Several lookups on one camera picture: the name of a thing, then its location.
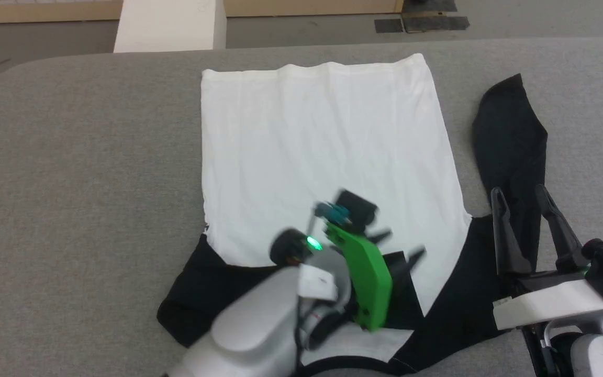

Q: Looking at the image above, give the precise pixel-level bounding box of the black cable with teal plug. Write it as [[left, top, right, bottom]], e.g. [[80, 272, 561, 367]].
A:
[[309, 203, 352, 237]]

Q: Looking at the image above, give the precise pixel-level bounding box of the wooden baseboard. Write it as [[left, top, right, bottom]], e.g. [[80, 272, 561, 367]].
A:
[[223, 0, 405, 18], [0, 0, 124, 25]]

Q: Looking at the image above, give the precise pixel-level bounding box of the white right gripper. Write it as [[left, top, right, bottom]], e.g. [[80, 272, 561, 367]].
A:
[[490, 183, 603, 331]]

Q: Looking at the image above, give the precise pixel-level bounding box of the grey fabric work surface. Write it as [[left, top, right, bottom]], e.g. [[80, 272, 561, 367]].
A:
[[0, 37, 603, 377]]

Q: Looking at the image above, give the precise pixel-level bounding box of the white square pillar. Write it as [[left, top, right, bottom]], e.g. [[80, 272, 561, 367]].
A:
[[113, 0, 228, 53]]

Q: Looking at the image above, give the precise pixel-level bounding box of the large black floor mat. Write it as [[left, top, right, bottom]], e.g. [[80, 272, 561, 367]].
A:
[[403, 15, 471, 34]]

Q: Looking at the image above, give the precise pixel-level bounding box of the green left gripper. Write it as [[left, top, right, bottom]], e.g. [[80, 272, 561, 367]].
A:
[[325, 223, 427, 332]]

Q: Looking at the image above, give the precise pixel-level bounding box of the black and white shirt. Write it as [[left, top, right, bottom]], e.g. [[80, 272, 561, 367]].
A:
[[156, 52, 549, 376]]

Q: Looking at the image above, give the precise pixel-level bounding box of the small black floor mat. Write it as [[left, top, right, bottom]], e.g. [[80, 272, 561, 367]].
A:
[[374, 18, 405, 34]]

